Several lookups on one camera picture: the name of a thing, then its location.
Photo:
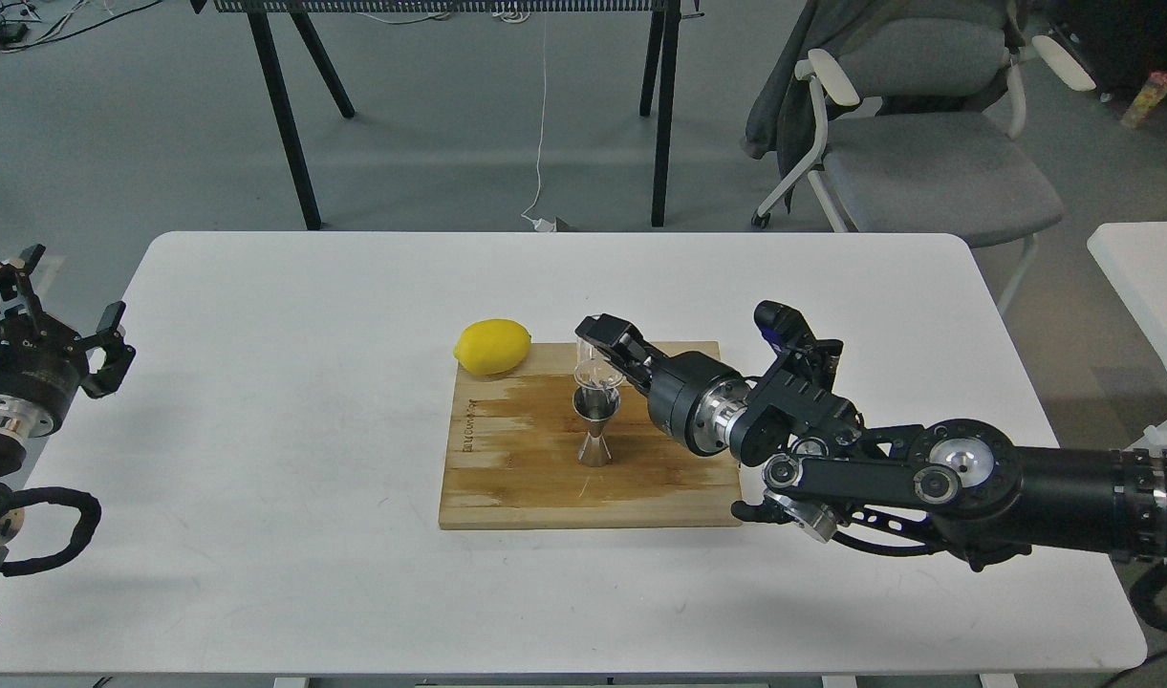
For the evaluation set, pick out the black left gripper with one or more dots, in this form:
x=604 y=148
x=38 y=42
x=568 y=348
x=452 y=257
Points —
x=41 y=366

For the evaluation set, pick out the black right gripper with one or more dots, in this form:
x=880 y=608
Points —
x=691 y=397

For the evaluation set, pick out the small clear glass cup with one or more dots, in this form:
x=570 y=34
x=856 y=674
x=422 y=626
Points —
x=593 y=371

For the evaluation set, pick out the steel double jigger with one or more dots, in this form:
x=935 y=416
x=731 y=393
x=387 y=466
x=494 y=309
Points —
x=596 y=407

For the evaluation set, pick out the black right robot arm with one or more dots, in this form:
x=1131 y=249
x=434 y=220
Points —
x=960 y=486

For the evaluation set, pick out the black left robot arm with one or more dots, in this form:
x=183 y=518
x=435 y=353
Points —
x=13 y=502

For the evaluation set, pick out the wooden cutting board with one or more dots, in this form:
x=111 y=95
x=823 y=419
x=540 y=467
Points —
x=511 y=459

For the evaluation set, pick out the yellow lemon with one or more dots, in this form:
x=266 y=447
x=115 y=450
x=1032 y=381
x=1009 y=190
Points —
x=492 y=346

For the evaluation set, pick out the dark grey jacket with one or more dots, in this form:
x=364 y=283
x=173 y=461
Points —
x=779 y=120

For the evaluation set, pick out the grey office chair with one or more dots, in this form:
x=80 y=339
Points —
x=916 y=130

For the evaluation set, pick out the white side table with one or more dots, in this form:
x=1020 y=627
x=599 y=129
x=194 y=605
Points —
x=1134 y=258

